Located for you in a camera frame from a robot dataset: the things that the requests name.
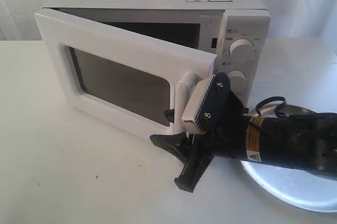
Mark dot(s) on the lower white control knob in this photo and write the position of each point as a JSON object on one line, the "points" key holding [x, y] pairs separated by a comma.
{"points": [[237, 78]]}

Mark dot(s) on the upper white control knob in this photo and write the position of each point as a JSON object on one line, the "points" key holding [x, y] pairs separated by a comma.
{"points": [[242, 48]]}

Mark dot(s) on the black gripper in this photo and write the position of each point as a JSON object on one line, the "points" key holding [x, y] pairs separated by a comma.
{"points": [[214, 110]]}

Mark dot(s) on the white microwave oven body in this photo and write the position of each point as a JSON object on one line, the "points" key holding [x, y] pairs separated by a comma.
{"points": [[207, 26]]}

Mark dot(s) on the white control knob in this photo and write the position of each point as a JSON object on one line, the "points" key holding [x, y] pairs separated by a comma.
{"points": [[237, 78], [242, 48]]}

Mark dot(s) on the round metal tray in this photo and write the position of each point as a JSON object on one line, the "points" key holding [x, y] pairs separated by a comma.
{"points": [[295, 187]]}

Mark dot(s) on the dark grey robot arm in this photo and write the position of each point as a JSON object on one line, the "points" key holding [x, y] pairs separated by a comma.
{"points": [[300, 142]]}

